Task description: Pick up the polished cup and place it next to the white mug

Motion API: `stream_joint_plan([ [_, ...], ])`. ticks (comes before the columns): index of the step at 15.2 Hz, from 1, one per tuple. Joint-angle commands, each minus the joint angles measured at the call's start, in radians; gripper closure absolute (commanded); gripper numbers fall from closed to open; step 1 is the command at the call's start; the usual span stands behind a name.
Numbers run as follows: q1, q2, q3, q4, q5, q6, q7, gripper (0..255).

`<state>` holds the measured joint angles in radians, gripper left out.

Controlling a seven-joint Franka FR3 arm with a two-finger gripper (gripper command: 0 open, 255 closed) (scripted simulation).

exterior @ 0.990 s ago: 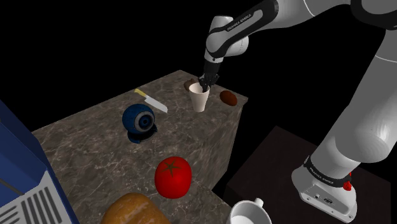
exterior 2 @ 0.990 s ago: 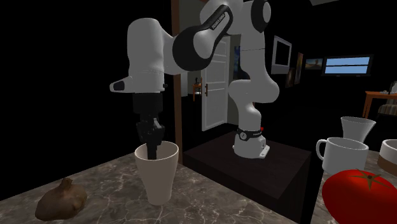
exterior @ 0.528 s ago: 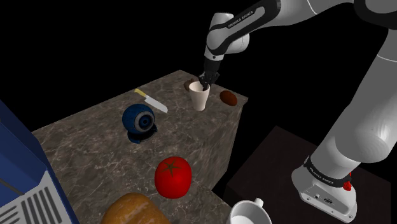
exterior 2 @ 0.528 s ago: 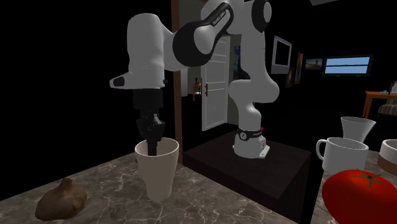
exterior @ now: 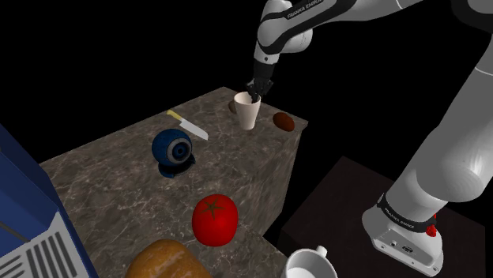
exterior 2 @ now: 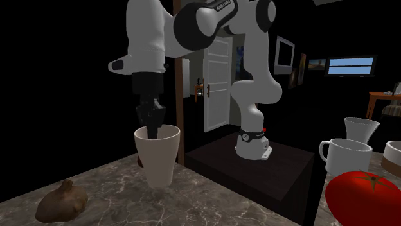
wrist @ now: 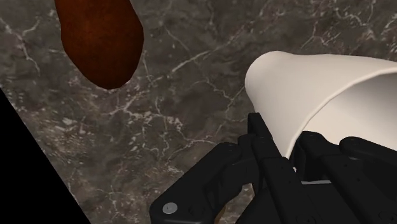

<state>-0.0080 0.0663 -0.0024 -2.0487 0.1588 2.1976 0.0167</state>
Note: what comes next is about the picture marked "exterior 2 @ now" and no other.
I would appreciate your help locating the small landscape wall picture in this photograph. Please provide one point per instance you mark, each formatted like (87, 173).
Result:
(317, 64)

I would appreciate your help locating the white funnel-shaped cup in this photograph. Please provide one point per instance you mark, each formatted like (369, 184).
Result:
(360, 130)

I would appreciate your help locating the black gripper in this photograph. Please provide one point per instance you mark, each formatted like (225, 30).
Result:
(147, 83)

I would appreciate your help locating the cream tall cup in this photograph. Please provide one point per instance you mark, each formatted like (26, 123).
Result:
(159, 159)

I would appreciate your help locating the black-framed window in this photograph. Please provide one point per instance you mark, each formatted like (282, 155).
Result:
(351, 65)

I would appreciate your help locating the small dark red object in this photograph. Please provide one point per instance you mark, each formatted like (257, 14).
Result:
(140, 161)

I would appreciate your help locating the white panelled door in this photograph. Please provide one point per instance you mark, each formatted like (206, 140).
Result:
(217, 94)

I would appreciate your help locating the orange wooden table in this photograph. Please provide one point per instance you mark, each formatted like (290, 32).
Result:
(376, 95)

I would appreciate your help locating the brown wooden door post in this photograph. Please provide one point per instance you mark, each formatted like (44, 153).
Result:
(179, 109)

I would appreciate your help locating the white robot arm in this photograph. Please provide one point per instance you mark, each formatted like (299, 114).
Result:
(257, 84)

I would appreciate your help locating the brown bulb-shaped object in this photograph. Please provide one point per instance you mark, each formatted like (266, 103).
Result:
(62, 203)

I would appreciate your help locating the striped armchair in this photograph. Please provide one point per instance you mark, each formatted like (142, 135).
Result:
(391, 111)

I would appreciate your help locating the narrow brown wall picture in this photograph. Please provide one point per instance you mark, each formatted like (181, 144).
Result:
(302, 69)

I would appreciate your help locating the white-framed wall picture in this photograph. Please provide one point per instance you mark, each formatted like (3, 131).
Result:
(277, 56)

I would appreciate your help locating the white mug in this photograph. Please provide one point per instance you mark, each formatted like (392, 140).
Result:
(347, 159)

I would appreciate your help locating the white and brown bowl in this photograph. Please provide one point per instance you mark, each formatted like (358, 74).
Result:
(393, 156)

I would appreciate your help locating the dark robot stand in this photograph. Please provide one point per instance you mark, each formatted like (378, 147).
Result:
(250, 178)

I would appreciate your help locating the blue wall picture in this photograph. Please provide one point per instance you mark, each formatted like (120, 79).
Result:
(239, 62)

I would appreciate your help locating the red tomato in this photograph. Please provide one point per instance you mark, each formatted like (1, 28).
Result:
(360, 203)

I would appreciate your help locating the small orange side table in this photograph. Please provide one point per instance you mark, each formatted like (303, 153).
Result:
(198, 89)

